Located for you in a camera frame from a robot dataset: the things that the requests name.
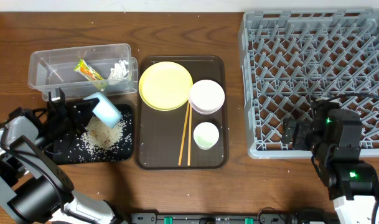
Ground yellow plate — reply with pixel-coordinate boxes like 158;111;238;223
139;62;194;111

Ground grey dishwasher rack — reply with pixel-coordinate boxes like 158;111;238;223
238;8;379;159

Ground left wooden chopstick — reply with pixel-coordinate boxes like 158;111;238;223
178;102;190;166

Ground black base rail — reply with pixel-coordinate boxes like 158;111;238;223
131;209;340;224

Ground clear plastic bin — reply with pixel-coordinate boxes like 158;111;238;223
28;44;138;101

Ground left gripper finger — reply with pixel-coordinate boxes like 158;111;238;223
48;88;65;108
73;98;100;124

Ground light blue bowl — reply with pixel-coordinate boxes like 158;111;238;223
84;92;121;129

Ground dark brown serving tray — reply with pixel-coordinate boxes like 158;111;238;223
135;55;229;170

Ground small green white cup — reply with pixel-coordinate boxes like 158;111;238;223
193;122;220;150

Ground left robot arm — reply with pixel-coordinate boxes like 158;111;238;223
0;89;129;224

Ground pink white bowl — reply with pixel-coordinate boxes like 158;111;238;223
189;80;225;114

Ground pile of rice grains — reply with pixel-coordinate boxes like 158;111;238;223
57;109;134;163

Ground white tissue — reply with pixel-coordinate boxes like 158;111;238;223
108;60;129;80

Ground green orange snack wrapper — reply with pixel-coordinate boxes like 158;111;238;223
74;59;107;91

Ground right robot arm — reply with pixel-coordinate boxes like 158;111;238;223
282;98;379;223

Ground black waste tray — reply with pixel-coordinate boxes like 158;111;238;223
44;103;134;166

